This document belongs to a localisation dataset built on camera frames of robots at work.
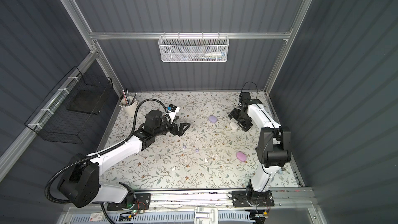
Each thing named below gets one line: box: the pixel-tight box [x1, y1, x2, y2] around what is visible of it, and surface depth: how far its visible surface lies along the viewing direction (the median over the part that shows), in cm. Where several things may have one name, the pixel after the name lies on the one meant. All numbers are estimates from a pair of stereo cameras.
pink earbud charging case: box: [236, 151, 247, 162], surface depth 89 cm
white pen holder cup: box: [119, 96, 139, 118], surface depth 102 cm
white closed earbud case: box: [230, 121, 239, 130], surface depth 101 cm
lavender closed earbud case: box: [208, 115, 218, 123], surface depth 107 cm
